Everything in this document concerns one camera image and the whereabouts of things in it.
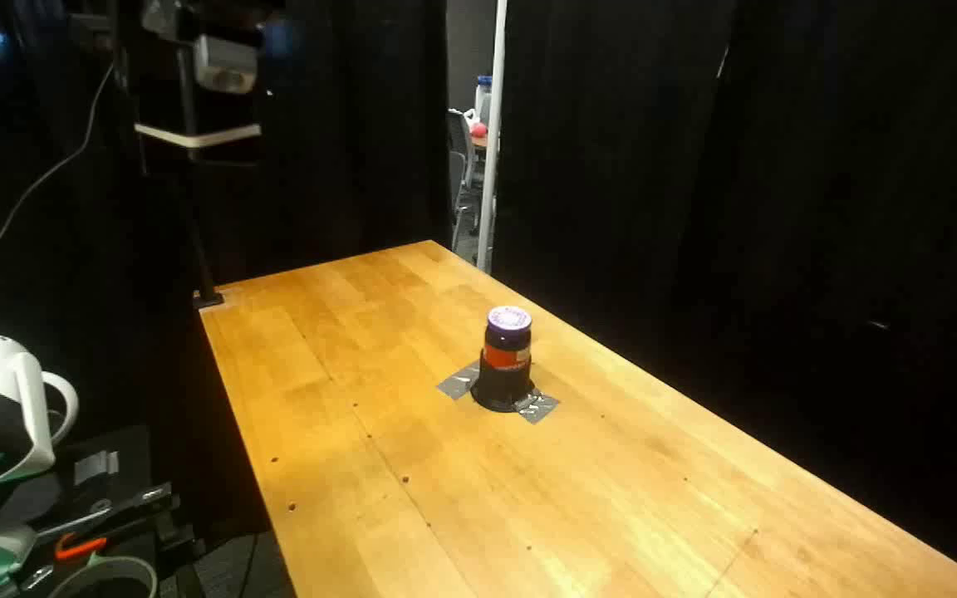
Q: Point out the black cup with orange band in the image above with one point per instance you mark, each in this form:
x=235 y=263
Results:
x=508 y=360

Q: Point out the white vertical pole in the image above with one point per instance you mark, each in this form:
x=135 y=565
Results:
x=494 y=134

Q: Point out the plastic bottle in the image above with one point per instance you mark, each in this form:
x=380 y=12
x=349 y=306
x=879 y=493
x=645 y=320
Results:
x=482 y=98

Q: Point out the black curtain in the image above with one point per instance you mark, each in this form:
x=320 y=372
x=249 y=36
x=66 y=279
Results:
x=779 y=169

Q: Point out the grey duct tape piece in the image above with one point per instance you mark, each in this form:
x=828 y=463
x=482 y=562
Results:
x=536 y=406
x=459 y=382

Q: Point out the white bracket plate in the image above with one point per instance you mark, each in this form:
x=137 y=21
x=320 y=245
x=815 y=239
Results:
x=199 y=134

